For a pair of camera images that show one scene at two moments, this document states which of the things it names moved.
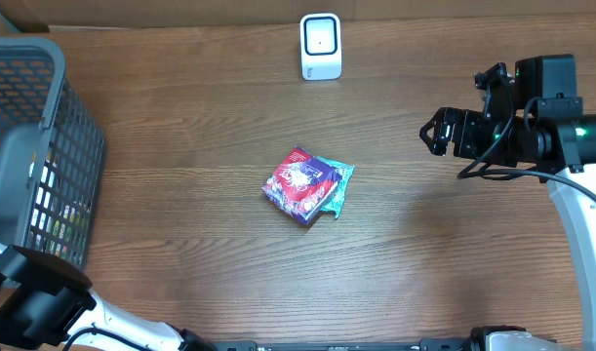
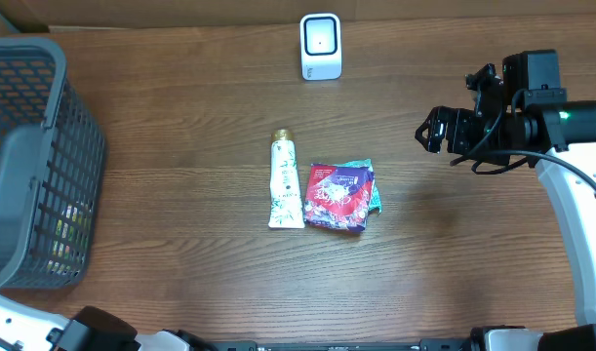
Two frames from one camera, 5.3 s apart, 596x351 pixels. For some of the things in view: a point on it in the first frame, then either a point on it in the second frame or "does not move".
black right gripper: x=464 y=122 does not move
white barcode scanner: x=321 y=47 does not move
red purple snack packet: x=300 y=183 → x=337 y=196
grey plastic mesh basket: x=45 y=150 does not move
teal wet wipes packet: x=336 y=202 → x=375 y=201
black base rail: x=424 y=345 does not move
